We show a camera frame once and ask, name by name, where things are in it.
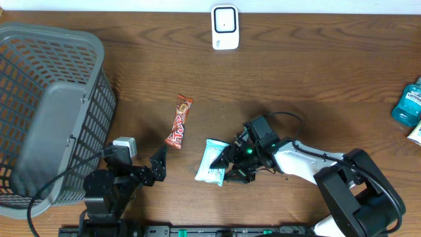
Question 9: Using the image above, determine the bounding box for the red chocolate bar wrapper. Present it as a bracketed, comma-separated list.
[165, 95, 193, 149]

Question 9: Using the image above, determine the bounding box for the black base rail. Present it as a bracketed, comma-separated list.
[58, 226, 316, 237]

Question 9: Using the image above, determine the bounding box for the yellow snack bag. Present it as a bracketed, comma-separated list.
[407, 121, 421, 145]

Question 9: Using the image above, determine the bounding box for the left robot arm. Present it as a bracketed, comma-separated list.
[78, 145, 167, 237]

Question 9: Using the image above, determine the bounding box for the blue mouthwash bottle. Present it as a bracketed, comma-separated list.
[391, 78, 420, 127]

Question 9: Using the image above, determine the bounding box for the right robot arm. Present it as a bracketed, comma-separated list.
[210, 128, 406, 237]

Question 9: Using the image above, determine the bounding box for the light green tissue pack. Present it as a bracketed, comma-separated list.
[195, 139, 229, 186]

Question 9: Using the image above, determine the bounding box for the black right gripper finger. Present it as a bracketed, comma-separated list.
[224, 168, 256, 184]
[210, 145, 235, 169]

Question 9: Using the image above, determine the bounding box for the grey plastic shopping basket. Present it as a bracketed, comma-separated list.
[1, 23, 116, 219]

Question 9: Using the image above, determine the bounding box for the white barcode scanner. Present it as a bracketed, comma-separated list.
[211, 5, 239, 50]

